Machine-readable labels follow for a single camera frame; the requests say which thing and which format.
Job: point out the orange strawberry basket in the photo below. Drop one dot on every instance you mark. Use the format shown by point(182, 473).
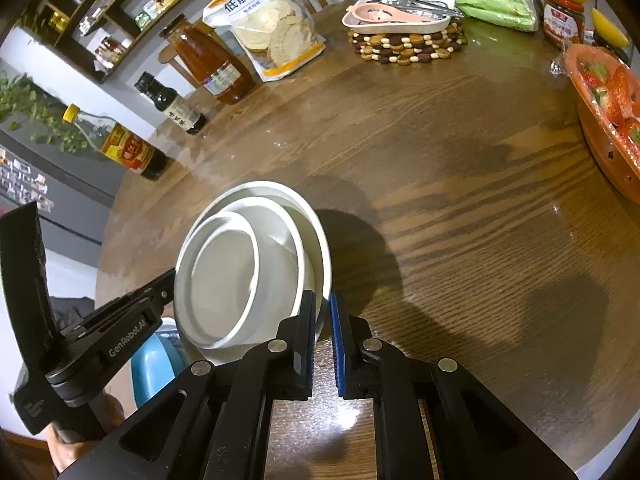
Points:
point(600, 150)

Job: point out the wooden wall shelf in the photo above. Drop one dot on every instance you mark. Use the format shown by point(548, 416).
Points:
point(106, 79)

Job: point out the yellow cap vinegar bottle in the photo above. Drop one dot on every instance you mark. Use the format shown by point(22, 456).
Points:
point(130, 152)

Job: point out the blue rounded square dish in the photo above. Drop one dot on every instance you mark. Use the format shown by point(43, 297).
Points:
point(155, 370)

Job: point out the hanging green vine plant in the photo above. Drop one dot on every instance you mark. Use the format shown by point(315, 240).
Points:
point(35, 110)

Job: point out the red sauce bottle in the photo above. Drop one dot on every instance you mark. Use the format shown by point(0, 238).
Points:
point(215, 70)

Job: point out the beaded wooden trivet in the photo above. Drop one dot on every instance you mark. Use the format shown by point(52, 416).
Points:
point(400, 47)

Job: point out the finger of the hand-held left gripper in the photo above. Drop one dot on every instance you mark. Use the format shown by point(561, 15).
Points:
point(150, 295)

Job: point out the pink egg separator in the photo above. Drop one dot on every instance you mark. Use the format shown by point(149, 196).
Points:
point(380, 12)

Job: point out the metal tongs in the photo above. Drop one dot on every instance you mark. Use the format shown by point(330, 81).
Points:
point(430, 4)

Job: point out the assorted shelf jars and packets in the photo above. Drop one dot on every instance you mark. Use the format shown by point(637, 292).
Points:
point(110, 50)

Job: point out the red strawberry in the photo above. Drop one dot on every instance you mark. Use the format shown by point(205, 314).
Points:
point(632, 137)
point(620, 92)
point(592, 77)

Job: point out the flour bag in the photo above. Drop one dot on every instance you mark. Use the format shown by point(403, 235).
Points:
point(270, 30)

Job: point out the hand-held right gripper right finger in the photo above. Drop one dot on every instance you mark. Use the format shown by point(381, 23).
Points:
point(339, 355)

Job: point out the person's left hand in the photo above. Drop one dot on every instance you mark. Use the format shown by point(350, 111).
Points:
point(67, 455)

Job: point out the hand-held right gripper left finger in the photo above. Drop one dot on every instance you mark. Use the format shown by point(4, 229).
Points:
point(307, 350)

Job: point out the white oblong tray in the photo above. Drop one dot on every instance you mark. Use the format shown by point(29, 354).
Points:
point(440, 24)

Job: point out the small dark soy sauce bottle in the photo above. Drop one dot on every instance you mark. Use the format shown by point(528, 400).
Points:
point(177, 110)

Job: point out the grey refrigerator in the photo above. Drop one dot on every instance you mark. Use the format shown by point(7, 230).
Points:
point(75, 195)

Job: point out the medium white bowl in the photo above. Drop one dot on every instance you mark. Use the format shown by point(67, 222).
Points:
point(280, 280)

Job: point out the red chili sauce jar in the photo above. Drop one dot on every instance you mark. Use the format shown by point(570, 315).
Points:
point(562, 22)

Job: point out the dark jacket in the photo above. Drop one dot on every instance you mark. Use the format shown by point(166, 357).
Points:
point(70, 310)

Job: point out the small white ramekin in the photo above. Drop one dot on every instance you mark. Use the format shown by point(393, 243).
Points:
point(182, 280)

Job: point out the cluster of fridge photo magnets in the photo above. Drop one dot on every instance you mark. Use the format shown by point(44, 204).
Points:
point(25, 180)

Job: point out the large white bowl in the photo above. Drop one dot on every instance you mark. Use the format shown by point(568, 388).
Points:
point(318, 255)

